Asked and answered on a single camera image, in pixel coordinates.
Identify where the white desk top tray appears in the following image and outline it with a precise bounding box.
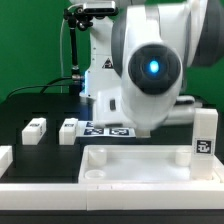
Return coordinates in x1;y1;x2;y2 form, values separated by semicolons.
78;145;224;184

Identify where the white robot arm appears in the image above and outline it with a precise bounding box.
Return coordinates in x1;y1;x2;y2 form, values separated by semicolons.
70;0;224;131

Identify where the fiducial marker sheet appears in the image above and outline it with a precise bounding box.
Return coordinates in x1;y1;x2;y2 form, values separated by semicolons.
76;121;135;138

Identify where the white left fence block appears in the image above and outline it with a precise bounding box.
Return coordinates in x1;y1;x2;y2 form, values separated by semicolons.
0;146;13;178

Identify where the black cable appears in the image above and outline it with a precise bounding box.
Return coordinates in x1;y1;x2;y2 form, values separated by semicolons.
5;77;83;99

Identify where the white front fence rail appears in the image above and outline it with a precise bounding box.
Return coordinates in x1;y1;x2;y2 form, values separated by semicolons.
0;182;224;211

